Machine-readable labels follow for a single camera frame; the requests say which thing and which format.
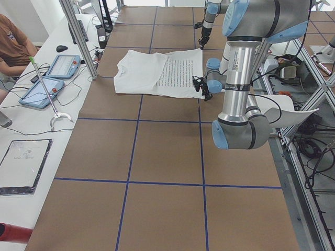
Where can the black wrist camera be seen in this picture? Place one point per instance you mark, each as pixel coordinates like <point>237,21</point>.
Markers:
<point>198,25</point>
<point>197,83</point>

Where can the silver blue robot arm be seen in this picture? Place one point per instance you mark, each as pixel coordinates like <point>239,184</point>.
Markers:
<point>241,125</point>
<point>211,11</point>

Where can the white long-sleeve printed shirt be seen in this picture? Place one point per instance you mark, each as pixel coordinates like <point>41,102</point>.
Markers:
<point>169,74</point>

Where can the red cylinder object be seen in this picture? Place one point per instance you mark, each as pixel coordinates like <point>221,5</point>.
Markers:
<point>15,234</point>

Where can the black computer mouse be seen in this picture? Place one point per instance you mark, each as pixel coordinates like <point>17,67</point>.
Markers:
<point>61,48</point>

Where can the blue teach pendant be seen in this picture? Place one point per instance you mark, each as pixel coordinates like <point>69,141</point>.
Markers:
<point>36,96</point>
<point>64,66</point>

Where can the blue teach pendant far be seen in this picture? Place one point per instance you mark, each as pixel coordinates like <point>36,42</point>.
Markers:
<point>64,66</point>

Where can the reacher grabber stick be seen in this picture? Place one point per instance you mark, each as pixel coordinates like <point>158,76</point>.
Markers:
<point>57,115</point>

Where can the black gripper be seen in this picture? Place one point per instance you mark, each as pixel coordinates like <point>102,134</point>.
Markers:
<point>205,90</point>
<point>203,33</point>

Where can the aluminium frame post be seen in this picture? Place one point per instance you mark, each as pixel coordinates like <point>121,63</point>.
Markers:
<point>81,43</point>

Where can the clear plastic bag black edge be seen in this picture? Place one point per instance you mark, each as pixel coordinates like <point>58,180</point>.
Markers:
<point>22,166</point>

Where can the blue teach pendant near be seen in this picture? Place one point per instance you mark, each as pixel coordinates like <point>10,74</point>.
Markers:
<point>36,96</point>

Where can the person in brown shirt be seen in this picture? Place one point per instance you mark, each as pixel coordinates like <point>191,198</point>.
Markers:
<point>16,49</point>

